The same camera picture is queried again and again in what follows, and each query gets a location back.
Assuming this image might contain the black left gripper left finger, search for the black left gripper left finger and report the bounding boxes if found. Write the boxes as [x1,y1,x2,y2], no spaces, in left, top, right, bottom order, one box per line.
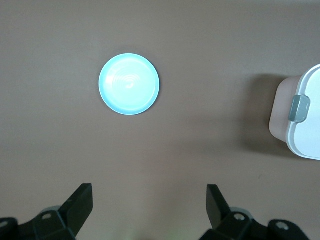
[0,183,94,240]

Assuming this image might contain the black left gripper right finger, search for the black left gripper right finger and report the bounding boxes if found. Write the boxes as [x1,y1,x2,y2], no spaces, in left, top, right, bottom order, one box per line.
[201,184,308,240]

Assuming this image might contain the pink box with white lid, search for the pink box with white lid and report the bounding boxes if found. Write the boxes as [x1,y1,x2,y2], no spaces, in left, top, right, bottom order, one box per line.
[269,63,320,161]

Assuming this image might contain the grey box latch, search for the grey box latch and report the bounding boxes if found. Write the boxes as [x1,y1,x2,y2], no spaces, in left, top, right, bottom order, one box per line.
[289,94,311,123]

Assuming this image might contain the light blue round plate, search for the light blue round plate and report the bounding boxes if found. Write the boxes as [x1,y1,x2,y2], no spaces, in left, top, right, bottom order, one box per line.
[98,53,161,116]

